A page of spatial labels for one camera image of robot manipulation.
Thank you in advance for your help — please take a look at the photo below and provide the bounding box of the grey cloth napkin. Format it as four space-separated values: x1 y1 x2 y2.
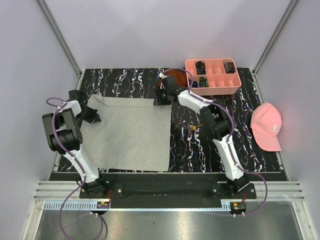
81 94 172 172

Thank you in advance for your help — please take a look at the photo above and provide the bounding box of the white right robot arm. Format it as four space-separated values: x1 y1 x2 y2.
153 73 249 199

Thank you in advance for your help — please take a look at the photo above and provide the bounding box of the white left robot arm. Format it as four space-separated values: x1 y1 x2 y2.
42 89 108 198

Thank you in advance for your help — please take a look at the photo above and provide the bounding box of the blue patterned item in tray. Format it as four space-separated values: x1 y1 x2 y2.
189 79 199 88

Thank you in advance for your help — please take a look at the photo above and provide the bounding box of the colourful item in tray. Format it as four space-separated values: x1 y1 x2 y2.
198 76 209 88

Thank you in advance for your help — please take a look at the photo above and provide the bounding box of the gold fork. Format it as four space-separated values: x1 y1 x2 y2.
188 124 203 131

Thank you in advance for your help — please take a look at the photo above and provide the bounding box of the pink compartment organizer tray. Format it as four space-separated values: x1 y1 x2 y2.
185 58 242 96

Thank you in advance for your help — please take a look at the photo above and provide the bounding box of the dark patterned item in tray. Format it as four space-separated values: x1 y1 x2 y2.
223 61 236 74

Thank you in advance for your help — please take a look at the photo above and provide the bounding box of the pink baseball cap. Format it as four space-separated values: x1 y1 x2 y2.
250 102 282 152

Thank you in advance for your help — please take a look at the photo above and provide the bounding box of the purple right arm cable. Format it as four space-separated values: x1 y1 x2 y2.
157 68 270 217

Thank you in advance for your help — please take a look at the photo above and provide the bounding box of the aluminium frame rail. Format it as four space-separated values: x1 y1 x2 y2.
34 181 305 202

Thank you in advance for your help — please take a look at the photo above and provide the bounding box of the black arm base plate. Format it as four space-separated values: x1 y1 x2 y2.
80 181 257 200

